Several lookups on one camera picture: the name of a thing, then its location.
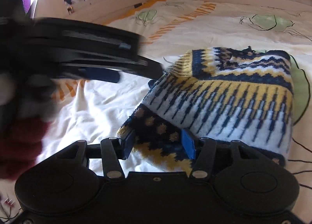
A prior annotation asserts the navy yellow patterned knit sweater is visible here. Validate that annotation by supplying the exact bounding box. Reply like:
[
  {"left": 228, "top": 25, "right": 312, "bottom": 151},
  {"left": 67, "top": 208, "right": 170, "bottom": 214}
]
[{"left": 117, "top": 47, "right": 294, "bottom": 173}]

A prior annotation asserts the white leaf-print duvet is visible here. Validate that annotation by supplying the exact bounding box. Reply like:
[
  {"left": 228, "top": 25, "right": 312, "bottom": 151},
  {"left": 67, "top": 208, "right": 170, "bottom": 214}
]
[{"left": 39, "top": 0, "right": 311, "bottom": 223}]

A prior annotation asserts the yellow bed sheet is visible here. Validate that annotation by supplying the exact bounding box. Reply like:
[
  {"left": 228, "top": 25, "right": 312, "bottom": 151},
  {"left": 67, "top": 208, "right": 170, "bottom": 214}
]
[{"left": 99, "top": 0, "right": 167, "bottom": 25}]

